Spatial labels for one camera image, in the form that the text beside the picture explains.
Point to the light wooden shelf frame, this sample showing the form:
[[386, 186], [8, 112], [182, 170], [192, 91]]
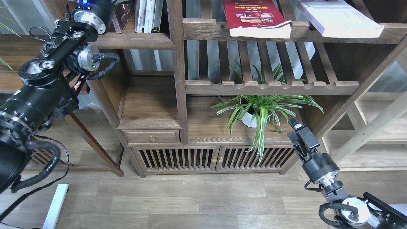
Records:
[[376, 139]]

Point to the white lavender paperback book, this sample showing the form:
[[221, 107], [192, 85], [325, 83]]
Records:
[[338, 19]]

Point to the white floor stand leg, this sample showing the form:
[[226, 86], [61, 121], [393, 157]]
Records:
[[56, 206]]

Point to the maroon book Chinese characters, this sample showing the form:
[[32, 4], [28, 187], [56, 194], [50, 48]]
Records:
[[122, 15]]

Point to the white plant pot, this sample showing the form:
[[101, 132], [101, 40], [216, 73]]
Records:
[[249, 119]]

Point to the dark green upright book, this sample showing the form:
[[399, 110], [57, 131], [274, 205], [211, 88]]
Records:
[[159, 4]]

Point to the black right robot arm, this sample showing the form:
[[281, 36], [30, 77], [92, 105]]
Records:
[[341, 210]]

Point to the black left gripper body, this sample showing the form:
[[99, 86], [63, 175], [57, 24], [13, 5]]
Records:
[[97, 13]]

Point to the red paperback book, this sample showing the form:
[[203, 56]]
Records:
[[256, 19]]

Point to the white upright book left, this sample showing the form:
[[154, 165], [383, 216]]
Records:
[[140, 10]]

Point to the white upright book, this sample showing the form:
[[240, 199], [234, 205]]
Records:
[[140, 10], [149, 16]]

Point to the dark wooden bookshelf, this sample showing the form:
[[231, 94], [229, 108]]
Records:
[[174, 105]]

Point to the green spider plant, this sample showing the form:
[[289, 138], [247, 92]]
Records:
[[263, 108]]

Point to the white upright book middle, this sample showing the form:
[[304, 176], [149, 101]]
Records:
[[149, 16]]

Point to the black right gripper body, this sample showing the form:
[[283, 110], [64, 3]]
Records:
[[319, 167]]

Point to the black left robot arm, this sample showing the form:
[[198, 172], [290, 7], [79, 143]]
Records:
[[51, 84]]

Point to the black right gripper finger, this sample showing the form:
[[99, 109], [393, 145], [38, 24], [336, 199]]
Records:
[[295, 124]]

